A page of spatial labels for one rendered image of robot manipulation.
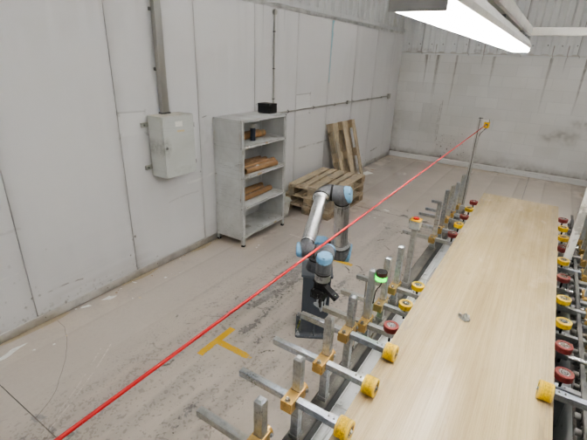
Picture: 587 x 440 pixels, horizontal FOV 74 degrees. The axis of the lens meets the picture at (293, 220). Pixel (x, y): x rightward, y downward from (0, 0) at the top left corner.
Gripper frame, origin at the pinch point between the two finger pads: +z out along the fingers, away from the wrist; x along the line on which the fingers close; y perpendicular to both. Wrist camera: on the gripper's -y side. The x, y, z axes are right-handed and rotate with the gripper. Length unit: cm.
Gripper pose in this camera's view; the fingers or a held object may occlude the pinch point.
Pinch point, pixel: (322, 310)
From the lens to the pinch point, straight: 239.8
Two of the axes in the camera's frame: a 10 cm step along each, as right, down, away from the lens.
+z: -0.6, 9.1, 4.0
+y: -8.3, -2.7, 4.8
